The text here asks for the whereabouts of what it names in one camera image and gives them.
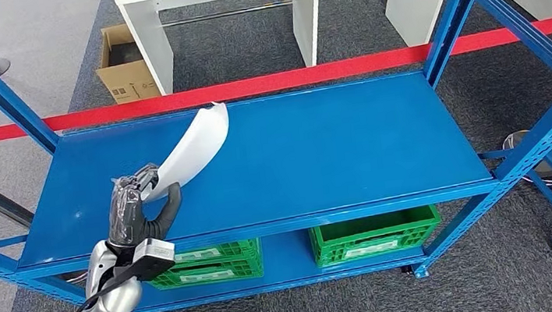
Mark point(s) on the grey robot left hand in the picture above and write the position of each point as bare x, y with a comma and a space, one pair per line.
124, 219

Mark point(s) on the white plastic shell part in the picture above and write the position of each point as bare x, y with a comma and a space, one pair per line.
192, 149

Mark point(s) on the open cardboard box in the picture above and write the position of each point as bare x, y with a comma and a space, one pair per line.
127, 81

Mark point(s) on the white table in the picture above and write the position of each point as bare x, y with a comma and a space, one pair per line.
154, 44

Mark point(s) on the red barrier belt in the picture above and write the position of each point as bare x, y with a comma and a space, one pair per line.
273, 81

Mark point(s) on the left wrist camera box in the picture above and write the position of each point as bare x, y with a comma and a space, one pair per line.
155, 257

